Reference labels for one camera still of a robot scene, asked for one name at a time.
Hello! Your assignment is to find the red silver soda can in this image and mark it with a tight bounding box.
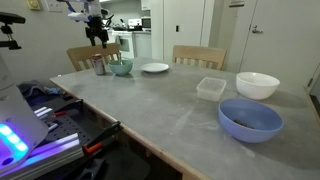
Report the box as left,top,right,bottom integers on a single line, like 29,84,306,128
91,53,107,76

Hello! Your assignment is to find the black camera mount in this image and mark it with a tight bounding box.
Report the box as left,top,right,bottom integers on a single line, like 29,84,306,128
0,12,27,51

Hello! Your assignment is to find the clear plastic container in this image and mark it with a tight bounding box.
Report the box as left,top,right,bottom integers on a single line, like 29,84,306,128
195,76,227,103

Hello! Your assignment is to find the aluminium rail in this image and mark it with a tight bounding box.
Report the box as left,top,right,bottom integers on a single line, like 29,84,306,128
0,132,85,180

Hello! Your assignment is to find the blue cloth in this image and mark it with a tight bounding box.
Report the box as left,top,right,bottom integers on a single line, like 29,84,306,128
17,79,63,98

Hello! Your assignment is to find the beige thermostat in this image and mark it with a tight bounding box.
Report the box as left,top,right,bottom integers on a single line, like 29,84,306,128
26,0,42,11

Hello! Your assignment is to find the white bowl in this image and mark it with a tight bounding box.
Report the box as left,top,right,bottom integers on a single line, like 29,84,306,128
235,71,281,101

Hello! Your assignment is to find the brown item in bowl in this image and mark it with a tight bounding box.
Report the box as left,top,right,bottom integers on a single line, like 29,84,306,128
233,119,256,130

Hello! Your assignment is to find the black red clamp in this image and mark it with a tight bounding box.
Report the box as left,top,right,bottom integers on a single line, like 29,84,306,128
49,98,85,118

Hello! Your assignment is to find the white door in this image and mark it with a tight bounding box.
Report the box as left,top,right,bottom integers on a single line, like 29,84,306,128
239,0,320,88

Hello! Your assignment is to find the teal ceramic bowl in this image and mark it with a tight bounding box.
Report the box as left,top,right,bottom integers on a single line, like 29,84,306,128
108,58,134,77

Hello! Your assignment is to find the wooden chair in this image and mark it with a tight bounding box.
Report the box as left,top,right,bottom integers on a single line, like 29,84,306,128
171,44,228,71
66,43,121,72

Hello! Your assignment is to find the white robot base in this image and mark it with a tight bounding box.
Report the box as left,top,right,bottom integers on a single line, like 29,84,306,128
0,54,50,175

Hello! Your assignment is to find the black orange clamp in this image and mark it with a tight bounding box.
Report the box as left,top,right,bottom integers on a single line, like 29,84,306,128
81,120,124,155

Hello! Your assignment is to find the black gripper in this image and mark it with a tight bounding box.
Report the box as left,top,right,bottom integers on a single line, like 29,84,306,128
84,15,110,50

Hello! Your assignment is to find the microwave oven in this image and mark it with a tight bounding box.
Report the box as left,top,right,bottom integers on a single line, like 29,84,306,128
140,16,153,30

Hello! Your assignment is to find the large blue bowl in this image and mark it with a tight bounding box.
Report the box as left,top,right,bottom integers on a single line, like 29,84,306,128
218,97,285,144

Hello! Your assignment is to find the metal door handle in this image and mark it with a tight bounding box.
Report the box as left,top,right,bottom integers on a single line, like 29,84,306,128
251,24,264,35

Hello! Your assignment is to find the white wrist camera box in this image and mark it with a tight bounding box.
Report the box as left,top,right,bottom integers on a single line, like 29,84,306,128
67,12,92,23

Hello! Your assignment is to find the white stove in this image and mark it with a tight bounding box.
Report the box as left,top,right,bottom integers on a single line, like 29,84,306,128
111,30,136,60

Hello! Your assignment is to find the white plate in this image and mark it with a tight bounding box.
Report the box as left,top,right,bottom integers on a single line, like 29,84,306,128
139,62,170,74

